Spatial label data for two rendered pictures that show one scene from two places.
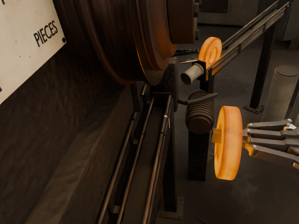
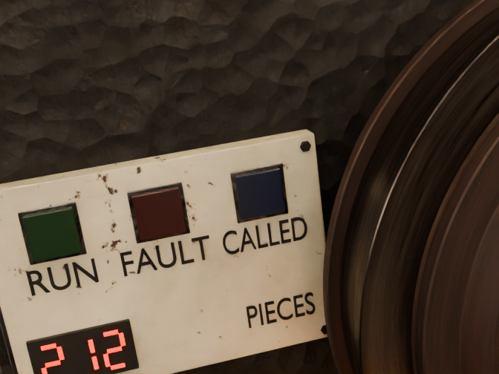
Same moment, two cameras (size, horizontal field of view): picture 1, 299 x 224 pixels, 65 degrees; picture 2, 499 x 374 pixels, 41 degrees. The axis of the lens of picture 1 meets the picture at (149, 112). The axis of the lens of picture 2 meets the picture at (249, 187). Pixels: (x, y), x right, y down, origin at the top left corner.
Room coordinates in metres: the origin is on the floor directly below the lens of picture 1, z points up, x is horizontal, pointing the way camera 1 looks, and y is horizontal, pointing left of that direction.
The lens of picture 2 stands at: (0.14, -0.30, 1.36)
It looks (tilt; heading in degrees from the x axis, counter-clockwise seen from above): 17 degrees down; 64
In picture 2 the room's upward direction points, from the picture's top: 8 degrees counter-clockwise
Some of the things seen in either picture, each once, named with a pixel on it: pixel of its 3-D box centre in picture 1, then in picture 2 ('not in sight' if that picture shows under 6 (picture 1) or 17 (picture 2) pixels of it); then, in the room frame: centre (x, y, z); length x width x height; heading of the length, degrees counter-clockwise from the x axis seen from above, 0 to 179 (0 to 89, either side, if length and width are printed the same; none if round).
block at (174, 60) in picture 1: (164, 84); not in sight; (0.82, -0.08, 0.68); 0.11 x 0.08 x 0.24; 74
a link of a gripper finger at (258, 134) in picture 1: (272, 137); not in sight; (0.33, -0.25, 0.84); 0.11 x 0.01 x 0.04; 73
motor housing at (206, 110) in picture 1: (198, 139); not in sight; (0.87, -0.24, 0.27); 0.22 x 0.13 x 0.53; 164
